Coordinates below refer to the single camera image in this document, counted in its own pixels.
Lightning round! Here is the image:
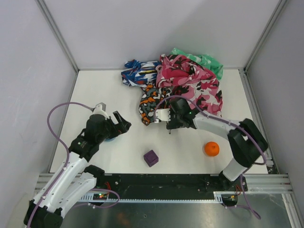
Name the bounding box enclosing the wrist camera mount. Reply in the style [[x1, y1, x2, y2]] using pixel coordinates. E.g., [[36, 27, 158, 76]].
[[154, 108, 171, 123], [93, 103, 110, 119]]

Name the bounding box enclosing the aluminium front rail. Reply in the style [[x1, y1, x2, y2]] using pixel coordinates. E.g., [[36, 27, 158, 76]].
[[34, 173, 294, 194]]

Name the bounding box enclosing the blue white patterned cloth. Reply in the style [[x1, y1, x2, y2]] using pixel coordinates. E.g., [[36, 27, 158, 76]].
[[121, 59, 161, 88]]

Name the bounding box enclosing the orange fruit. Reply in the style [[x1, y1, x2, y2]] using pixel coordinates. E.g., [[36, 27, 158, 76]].
[[204, 142, 220, 157]]

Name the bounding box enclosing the grey slotted cable duct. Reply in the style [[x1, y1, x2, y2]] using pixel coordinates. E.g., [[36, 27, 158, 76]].
[[78, 192, 223, 204]]

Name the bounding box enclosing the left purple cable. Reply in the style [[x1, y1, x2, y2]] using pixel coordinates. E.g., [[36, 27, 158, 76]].
[[28, 102, 121, 228]]

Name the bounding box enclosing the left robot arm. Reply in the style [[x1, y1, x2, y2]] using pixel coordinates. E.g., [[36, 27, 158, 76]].
[[24, 109, 132, 228]]

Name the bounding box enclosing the orange black camouflage cloth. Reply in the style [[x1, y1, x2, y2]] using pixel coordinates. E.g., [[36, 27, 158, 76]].
[[139, 83, 172, 126]]

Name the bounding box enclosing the purple cube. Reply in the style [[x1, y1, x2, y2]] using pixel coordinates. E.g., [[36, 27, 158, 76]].
[[143, 150, 159, 167]]

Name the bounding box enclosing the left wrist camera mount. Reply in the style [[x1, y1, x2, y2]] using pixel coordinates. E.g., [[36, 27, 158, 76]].
[[93, 103, 110, 119]]

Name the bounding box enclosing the left aluminium frame post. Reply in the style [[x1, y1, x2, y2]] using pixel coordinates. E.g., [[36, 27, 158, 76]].
[[35, 0, 79, 74]]

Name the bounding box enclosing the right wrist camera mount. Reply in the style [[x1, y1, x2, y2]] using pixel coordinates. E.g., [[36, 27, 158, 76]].
[[154, 108, 171, 123]]

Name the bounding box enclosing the pink camouflage cloth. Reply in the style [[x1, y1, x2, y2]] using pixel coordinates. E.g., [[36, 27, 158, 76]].
[[156, 54, 223, 117]]

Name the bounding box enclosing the blue bowl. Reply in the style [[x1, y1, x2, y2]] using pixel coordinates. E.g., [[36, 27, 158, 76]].
[[104, 137, 116, 142]]

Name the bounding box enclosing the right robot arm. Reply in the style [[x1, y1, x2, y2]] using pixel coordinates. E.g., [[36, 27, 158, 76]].
[[167, 95, 268, 190]]

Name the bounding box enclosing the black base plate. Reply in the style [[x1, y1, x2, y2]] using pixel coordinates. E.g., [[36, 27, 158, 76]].
[[96, 174, 248, 200]]

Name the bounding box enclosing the right aluminium frame post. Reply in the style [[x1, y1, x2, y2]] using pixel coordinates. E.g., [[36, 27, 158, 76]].
[[243, 0, 289, 72]]

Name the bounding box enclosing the green white cloth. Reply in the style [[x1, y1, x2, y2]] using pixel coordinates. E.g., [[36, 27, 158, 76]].
[[170, 48, 224, 80]]

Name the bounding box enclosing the aluminium frame post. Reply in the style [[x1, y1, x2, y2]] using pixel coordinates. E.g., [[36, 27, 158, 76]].
[[243, 0, 289, 72], [35, 0, 79, 74]]

